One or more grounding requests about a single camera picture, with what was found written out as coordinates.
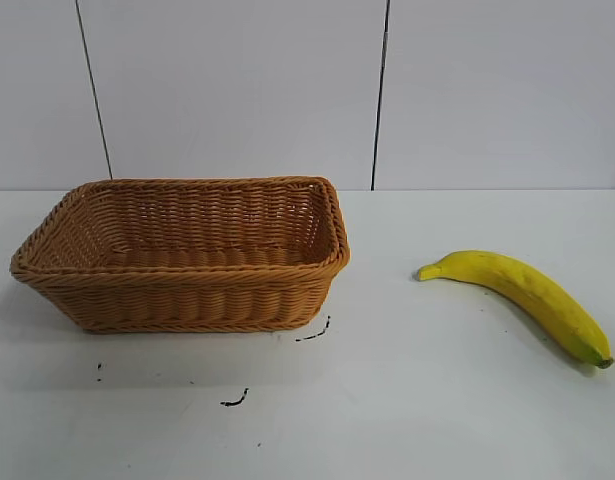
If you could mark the yellow banana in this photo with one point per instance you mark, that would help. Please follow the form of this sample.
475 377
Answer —
532 292

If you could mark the brown woven wicker basket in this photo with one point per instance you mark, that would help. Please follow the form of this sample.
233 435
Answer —
187 300

